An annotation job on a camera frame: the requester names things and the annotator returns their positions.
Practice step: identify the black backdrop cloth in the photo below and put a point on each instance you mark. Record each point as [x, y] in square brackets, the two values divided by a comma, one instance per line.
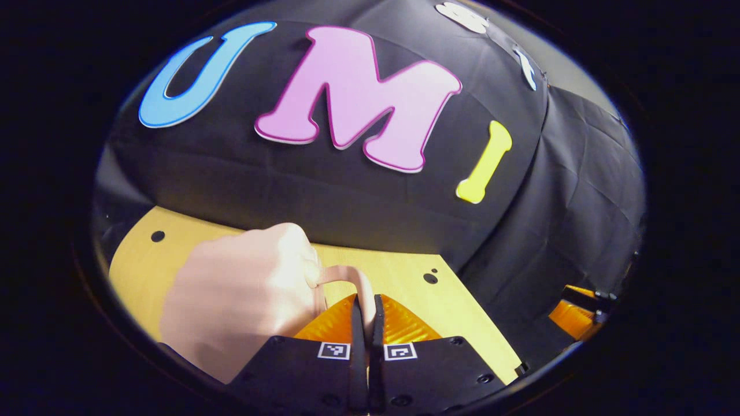
[370, 196]

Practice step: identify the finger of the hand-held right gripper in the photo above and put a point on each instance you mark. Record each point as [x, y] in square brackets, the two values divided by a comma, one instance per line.
[572, 320]
[595, 297]

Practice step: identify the pink suitcase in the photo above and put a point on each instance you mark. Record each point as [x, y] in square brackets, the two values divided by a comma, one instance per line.
[243, 294]

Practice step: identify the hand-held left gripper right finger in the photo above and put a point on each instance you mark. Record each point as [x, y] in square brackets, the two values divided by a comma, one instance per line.
[377, 358]

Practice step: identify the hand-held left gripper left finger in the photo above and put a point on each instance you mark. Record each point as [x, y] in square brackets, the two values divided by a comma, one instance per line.
[358, 358]

